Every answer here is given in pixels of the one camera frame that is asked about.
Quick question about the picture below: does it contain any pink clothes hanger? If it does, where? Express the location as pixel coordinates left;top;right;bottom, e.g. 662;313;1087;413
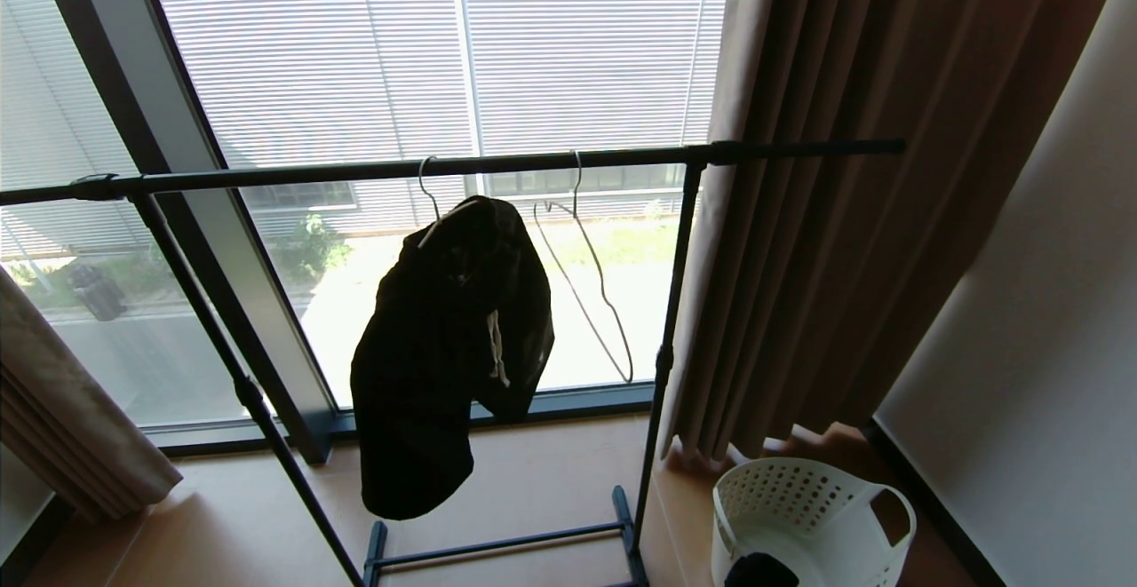
416;156;486;250
533;150;636;385

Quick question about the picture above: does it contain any black garment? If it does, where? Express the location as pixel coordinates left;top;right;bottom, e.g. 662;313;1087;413
349;196;556;522
724;551;800;587

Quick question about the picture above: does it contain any black clothes rack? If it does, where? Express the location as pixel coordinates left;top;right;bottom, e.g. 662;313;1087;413
0;139;907;587

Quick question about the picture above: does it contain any white laundry basket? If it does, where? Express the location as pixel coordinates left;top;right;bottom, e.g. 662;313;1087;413
711;456;918;587

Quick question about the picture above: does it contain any brown curtain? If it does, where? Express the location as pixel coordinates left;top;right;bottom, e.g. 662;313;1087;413
662;0;1129;474
0;267;184;521

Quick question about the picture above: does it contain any window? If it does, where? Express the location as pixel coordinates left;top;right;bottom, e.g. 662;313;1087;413
0;0;740;459

